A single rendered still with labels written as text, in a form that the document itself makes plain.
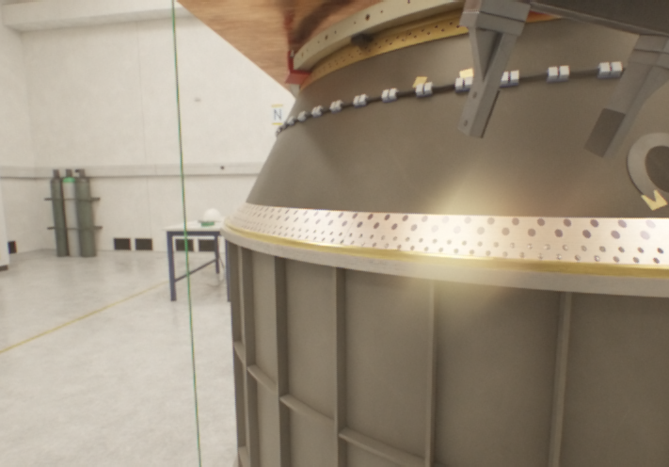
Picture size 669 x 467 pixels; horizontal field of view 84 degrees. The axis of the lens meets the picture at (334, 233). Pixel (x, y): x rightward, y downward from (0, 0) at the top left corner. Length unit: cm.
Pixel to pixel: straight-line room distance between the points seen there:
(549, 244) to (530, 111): 26
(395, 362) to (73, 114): 845
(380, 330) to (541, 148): 43
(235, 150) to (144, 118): 184
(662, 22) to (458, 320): 47
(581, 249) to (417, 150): 33
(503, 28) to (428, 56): 59
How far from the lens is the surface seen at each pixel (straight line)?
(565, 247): 66
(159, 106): 777
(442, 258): 63
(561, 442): 78
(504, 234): 66
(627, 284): 64
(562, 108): 80
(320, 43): 118
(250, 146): 688
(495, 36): 35
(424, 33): 99
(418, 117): 83
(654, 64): 43
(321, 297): 81
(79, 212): 842
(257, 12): 119
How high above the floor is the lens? 129
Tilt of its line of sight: 7 degrees down
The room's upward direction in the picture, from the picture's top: 1 degrees counter-clockwise
